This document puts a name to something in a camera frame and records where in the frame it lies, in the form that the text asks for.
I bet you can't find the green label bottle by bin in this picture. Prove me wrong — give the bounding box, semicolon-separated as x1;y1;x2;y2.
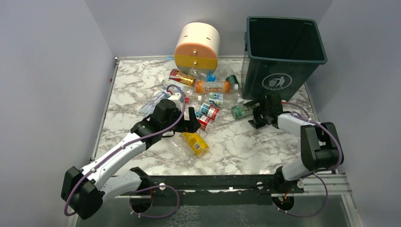
226;75;240;91

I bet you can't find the white label long bottle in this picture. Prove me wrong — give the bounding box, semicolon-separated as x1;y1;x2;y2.
161;79;195;95

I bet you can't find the orange label clear bottle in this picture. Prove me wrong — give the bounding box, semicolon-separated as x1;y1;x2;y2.
195;81;231;94

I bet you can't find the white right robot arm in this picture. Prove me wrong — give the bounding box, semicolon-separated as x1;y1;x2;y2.
246;94;344;192

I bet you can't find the blue cap clear bottle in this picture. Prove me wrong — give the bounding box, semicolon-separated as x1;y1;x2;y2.
188;68;216;82

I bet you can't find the white blue label bottle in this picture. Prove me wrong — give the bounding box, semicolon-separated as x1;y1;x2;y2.
208;93;224;108

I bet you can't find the blue label clear bottle left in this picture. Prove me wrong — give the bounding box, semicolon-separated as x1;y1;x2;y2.
139;91;169;117

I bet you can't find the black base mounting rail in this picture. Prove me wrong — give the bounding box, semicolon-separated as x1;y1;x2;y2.
124;167;304;212

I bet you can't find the cream orange round drawer box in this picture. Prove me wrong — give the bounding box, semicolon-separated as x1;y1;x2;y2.
173;22;220;73

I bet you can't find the blue red label bottle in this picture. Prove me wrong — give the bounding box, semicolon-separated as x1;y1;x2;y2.
199;103;220;120

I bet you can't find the clear bottle on table front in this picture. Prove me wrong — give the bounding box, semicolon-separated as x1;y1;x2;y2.
170;134;195;162

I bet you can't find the red gold label bottle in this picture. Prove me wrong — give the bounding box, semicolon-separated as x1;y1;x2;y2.
169;69;196;87

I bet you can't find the yellow juice bottle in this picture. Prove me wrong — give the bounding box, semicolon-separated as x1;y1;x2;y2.
182;132;209;157

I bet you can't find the dark green plastic bin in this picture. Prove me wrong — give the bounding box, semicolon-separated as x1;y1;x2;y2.
241;16;327;101

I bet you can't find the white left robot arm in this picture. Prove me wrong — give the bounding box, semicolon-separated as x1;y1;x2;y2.
61;99;201;219

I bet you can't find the green label tea bottle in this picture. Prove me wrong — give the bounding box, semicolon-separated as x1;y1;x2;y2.
231;100;260;120

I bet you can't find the red label small bottle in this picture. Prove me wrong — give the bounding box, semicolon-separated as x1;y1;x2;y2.
195;112;214;131

